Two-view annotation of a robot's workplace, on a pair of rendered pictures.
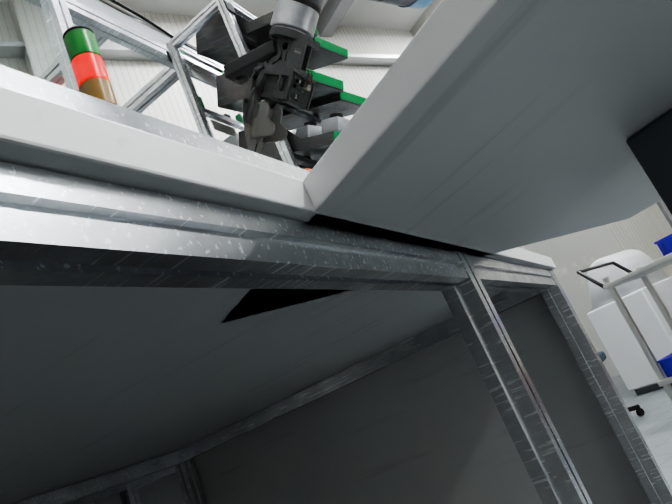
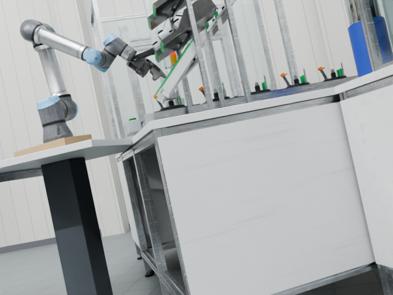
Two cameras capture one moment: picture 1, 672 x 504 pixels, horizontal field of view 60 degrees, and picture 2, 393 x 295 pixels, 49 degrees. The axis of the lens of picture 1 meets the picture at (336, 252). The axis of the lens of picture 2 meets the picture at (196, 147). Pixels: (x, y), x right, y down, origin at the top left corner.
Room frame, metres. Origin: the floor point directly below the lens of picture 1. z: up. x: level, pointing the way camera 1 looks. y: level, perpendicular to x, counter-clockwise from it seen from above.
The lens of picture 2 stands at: (2.69, -1.34, 0.70)
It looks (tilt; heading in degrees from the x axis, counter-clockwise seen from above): 1 degrees up; 140
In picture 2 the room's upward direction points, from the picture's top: 12 degrees counter-clockwise
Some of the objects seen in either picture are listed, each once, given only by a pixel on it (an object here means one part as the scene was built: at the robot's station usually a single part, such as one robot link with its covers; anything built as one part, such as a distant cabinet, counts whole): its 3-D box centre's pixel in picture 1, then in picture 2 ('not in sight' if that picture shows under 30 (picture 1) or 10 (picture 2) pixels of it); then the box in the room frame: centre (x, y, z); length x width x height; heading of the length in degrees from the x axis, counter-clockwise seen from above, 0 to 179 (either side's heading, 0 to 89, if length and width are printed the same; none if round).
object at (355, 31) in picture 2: not in sight; (372, 52); (1.79, 0.53, 0.99); 0.16 x 0.16 x 0.27
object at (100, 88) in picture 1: (99, 99); (174, 59); (0.79, 0.25, 1.28); 0.05 x 0.05 x 0.05
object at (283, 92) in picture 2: not in sight; (258, 106); (1.12, 0.50, 0.91); 1.24 x 0.33 x 0.10; 65
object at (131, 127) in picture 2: not in sight; (132, 127); (0.74, -0.09, 0.93); 0.21 x 0.07 x 0.06; 155
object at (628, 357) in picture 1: (640, 316); not in sight; (5.26, -2.20, 0.58); 0.65 x 0.56 x 1.16; 37
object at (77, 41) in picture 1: (83, 50); not in sight; (0.79, 0.25, 1.38); 0.05 x 0.05 x 0.05
